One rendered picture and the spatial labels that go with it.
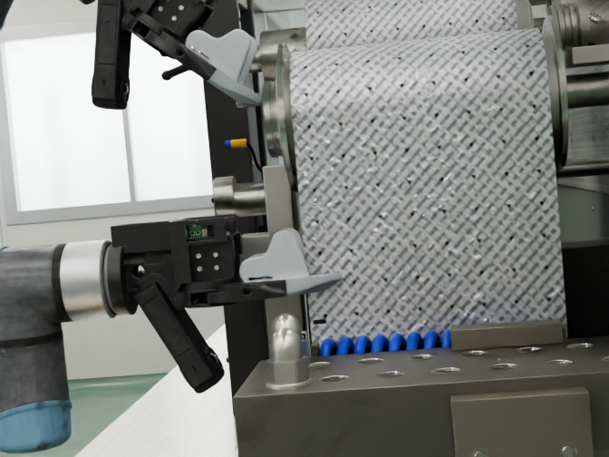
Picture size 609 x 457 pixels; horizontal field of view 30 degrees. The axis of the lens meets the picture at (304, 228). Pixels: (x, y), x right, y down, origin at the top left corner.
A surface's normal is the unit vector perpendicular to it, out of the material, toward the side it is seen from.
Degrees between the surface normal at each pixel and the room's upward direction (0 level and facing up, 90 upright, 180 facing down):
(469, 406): 90
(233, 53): 90
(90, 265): 61
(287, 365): 90
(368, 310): 90
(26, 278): 76
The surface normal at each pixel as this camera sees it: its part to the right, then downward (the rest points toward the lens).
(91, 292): -0.07, 0.24
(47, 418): 0.65, 0.03
